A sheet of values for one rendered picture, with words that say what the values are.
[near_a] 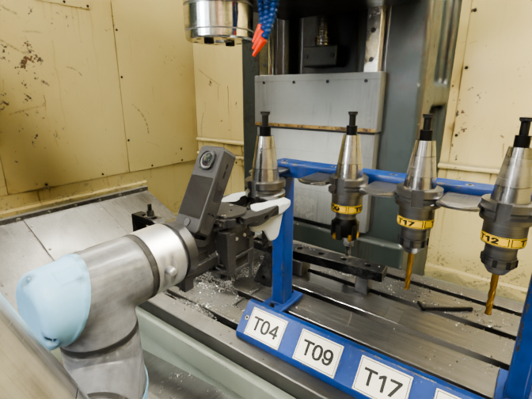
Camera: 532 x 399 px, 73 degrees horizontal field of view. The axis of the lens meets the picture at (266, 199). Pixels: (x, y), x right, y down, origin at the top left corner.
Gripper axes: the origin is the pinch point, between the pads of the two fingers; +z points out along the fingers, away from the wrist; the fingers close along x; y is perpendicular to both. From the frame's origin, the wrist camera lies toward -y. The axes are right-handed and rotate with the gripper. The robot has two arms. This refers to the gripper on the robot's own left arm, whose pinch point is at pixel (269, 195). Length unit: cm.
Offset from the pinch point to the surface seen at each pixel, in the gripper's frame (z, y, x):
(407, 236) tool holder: 7.0, 4.3, 20.0
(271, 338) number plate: -0.4, 26.9, 0.8
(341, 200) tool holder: 6.4, 0.7, 9.5
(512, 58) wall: 105, -25, 21
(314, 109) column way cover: 64, -9, -29
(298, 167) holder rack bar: 12.5, -2.0, -2.5
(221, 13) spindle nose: 17.1, -31.2, -25.4
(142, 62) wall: 71, -28, -132
